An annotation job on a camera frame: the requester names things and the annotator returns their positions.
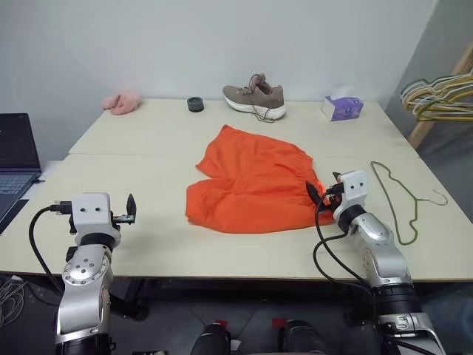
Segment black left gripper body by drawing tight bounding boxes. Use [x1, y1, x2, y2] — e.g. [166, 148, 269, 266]
[109, 209, 135, 227]

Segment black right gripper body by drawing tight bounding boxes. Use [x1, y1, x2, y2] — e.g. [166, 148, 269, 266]
[317, 182, 345, 216]

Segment orange shorts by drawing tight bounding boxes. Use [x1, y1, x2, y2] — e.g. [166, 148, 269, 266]
[184, 124, 336, 234]

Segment olive green wire hanger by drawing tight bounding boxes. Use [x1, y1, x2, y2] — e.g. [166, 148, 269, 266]
[370, 160, 449, 246]

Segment purple tissue box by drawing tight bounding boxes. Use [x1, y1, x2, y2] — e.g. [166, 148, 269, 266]
[320, 84, 365, 122]

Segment light wooden clothes rack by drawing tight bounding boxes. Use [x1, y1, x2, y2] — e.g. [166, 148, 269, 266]
[407, 40, 473, 149]

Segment pink fluffy slipper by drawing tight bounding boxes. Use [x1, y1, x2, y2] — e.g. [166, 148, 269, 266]
[102, 89, 143, 116]

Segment brown sneaker with white sole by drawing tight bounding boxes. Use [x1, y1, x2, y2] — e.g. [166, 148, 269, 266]
[222, 72, 287, 125]

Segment black round container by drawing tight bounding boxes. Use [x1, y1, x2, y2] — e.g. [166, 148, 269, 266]
[186, 96, 206, 113]

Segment dark laptop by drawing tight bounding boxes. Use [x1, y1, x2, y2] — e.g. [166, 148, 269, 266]
[0, 112, 42, 223]

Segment dark rounded shape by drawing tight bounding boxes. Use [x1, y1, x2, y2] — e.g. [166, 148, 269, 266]
[284, 319, 326, 355]
[190, 322, 232, 355]

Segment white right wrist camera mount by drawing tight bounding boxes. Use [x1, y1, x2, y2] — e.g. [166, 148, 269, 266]
[338, 170, 369, 219]

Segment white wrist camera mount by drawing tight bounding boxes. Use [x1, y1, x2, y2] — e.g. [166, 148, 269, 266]
[69, 192, 122, 237]
[338, 170, 369, 219]

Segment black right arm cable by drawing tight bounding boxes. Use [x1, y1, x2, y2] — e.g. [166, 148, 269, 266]
[313, 186, 376, 293]

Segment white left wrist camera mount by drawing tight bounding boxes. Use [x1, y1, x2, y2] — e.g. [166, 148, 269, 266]
[69, 192, 122, 237]

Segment grey cable bundle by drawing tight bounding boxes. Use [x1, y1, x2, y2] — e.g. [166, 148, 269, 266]
[0, 275, 27, 326]

